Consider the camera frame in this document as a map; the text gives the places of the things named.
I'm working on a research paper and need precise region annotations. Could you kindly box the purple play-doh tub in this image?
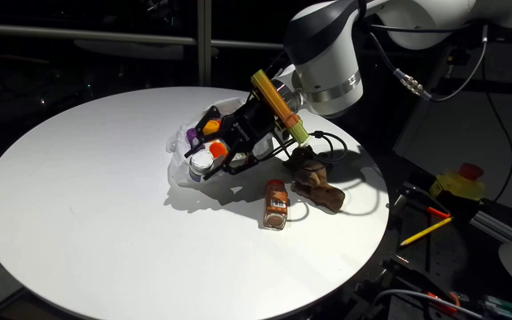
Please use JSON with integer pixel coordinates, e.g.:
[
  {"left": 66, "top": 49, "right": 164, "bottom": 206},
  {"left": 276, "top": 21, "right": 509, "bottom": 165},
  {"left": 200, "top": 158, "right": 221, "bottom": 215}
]
[{"left": 187, "top": 128, "right": 200, "bottom": 147}]

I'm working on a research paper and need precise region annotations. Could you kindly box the brown plush moose toy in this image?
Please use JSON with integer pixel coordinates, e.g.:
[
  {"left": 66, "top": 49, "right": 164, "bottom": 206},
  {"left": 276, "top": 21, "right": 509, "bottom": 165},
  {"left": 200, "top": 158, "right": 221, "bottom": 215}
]
[{"left": 292, "top": 147, "right": 345, "bottom": 211}]

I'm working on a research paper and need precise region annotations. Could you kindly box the brown spice bottle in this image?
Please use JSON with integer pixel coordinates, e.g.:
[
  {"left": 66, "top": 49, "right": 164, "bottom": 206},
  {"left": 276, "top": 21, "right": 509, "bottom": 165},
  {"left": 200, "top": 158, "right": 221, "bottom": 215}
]
[{"left": 264, "top": 179, "right": 290, "bottom": 229}]

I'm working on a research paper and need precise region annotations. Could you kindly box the metal window rail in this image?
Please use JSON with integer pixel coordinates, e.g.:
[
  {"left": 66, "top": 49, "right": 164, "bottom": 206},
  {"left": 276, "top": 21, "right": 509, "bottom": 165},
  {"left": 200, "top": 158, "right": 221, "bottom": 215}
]
[{"left": 0, "top": 0, "right": 281, "bottom": 83}]

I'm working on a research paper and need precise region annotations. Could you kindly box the yellow wrist camera box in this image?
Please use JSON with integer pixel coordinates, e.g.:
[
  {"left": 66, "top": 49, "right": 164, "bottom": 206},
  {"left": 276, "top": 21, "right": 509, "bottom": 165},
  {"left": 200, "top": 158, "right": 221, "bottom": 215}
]
[{"left": 251, "top": 69, "right": 308, "bottom": 144}]

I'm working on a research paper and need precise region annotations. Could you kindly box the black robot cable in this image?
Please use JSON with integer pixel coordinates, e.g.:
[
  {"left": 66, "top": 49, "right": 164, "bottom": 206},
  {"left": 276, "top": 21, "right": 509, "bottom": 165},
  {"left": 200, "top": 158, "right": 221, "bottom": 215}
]
[{"left": 267, "top": 23, "right": 507, "bottom": 174}]

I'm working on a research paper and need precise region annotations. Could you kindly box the white plastic bag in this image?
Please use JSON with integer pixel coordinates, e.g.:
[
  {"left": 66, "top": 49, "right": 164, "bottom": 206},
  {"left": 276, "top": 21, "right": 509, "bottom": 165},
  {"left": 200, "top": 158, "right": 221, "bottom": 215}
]
[{"left": 168, "top": 97, "right": 278, "bottom": 188}]

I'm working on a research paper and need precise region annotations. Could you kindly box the yellow play-doh tub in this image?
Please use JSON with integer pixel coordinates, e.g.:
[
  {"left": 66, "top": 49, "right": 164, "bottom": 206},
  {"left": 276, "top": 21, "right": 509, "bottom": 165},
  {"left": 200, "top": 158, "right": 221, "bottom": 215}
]
[{"left": 203, "top": 119, "right": 221, "bottom": 135}]

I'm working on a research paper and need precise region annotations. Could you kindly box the white pill bottle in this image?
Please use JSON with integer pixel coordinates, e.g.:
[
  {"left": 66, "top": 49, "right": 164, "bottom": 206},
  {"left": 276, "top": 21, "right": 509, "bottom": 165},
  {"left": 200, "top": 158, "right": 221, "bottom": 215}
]
[{"left": 189, "top": 149, "right": 216, "bottom": 181}]

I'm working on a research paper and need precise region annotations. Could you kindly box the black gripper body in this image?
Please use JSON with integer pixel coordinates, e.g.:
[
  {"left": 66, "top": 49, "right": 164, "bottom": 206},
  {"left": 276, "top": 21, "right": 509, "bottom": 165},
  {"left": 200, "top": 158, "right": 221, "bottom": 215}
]
[{"left": 226, "top": 96, "right": 278, "bottom": 151}]

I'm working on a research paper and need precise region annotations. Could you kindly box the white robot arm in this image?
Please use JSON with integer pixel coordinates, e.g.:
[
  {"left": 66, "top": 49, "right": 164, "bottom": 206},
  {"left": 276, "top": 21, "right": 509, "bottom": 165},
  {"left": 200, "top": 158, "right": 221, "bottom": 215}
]
[{"left": 184, "top": 0, "right": 512, "bottom": 181}]

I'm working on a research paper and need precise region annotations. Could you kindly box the yellow red emergency stop button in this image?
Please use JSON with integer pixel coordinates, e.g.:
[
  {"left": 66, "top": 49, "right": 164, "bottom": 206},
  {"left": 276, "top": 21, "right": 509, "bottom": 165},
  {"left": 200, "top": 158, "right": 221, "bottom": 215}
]
[{"left": 431, "top": 163, "right": 486, "bottom": 201}]

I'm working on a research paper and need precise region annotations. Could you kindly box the yellow pencil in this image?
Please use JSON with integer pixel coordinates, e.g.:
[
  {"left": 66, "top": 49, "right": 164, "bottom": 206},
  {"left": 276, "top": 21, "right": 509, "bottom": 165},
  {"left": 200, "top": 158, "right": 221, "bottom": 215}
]
[{"left": 401, "top": 217, "right": 454, "bottom": 247}]

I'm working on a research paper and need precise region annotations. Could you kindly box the orange lid play-doh tub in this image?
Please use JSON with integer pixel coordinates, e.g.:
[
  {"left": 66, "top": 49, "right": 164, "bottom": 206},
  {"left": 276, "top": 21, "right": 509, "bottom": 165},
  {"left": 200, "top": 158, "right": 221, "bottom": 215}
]
[{"left": 209, "top": 140, "right": 228, "bottom": 160}]

